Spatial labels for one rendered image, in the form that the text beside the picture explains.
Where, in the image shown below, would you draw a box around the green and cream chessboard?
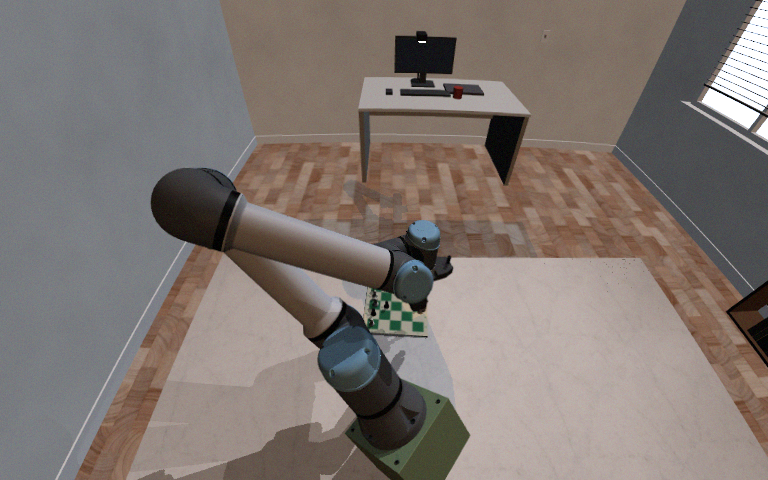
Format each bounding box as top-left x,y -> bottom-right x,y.
364,287 -> 428,337

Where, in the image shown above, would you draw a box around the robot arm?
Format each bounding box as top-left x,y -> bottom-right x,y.
151,168 -> 440,450

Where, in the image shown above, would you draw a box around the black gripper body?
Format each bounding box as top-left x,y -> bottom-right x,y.
409,255 -> 453,311

